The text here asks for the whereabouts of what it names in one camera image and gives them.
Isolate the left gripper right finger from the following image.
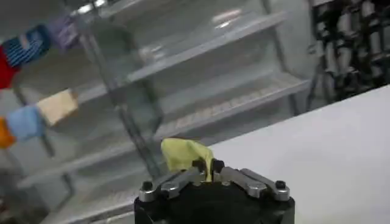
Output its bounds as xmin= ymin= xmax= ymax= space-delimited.
xmin=211 ymin=158 xmax=292 ymax=202

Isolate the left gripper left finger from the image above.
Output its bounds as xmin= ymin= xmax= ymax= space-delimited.
xmin=138 ymin=158 xmax=208 ymax=203

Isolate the yellow cloth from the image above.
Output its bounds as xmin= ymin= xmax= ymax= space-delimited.
xmin=160 ymin=137 xmax=215 ymax=183

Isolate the grey metal shelf unit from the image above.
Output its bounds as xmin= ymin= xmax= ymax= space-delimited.
xmin=12 ymin=0 xmax=311 ymax=224

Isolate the rack with coloured cloths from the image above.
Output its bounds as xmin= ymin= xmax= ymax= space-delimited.
xmin=0 ymin=15 xmax=80 ymax=189

